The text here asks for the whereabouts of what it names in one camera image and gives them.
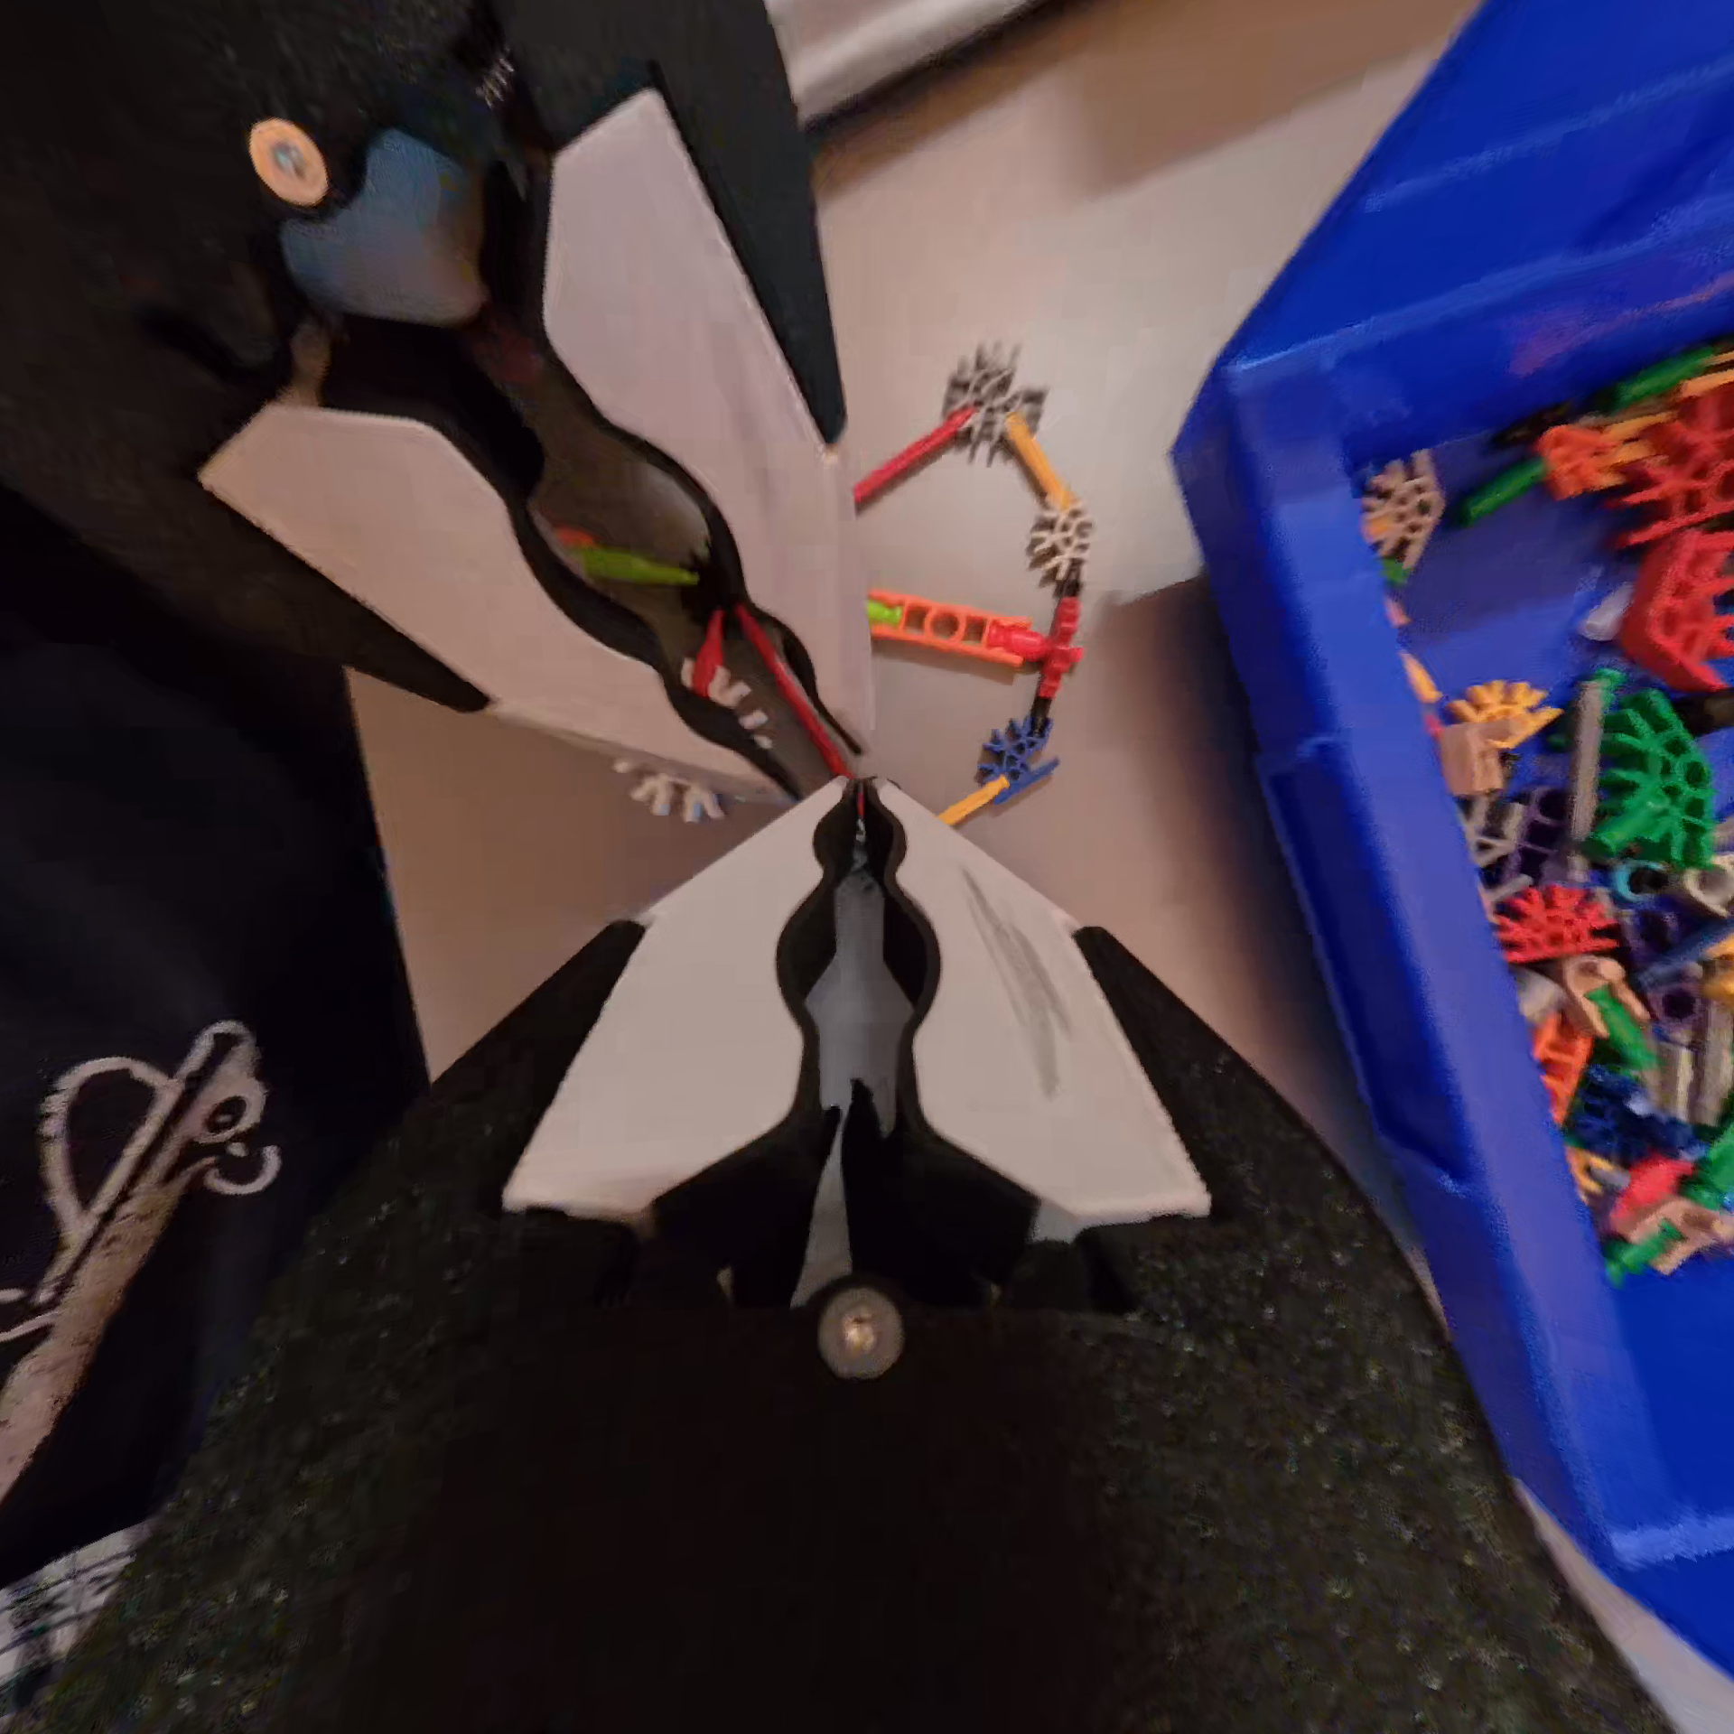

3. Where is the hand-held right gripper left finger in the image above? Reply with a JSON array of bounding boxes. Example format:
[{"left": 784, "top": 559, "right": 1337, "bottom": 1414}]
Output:
[{"left": 500, "top": 777, "right": 869, "bottom": 1218}]

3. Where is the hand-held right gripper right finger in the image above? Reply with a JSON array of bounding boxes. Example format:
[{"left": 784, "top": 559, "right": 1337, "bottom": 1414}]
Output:
[{"left": 865, "top": 777, "right": 1214, "bottom": 1239}]

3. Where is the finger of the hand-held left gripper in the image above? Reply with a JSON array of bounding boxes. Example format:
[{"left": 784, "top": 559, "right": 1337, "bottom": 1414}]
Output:
[
  {"left": 196, "top": 403, "right": 802, "bottom": 803},
  {"left": 539, "top": 84, "right": 877, "bottom": 754}
]

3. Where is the long red toy rod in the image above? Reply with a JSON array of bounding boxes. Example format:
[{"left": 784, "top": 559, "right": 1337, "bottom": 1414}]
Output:
[{"left": 731, "top": 607, "right": 863, "bottom": 788}]

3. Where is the colourful toy rod wheel assembly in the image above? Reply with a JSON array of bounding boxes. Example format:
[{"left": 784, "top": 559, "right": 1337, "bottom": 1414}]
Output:
[{"left": 555, "top": 345, "right": 1090, "bottom": 828}]

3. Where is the pile of toy construction pieces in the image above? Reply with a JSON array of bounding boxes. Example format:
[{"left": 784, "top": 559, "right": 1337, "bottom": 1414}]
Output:
[{"left": 1360, "top": 338, "right": 1734, "bottom": 1282}]

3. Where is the blue plastic bin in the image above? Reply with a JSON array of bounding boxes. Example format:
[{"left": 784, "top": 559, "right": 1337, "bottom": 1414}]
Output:
[{"left": 1170, "top": 0, "right": 1734, "bottom": 1612}]

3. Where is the black printed shirt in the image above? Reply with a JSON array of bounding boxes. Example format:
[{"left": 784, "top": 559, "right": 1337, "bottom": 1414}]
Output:
[{"left": 0, "top": 481, "right": 434, "bottom": 1612}]

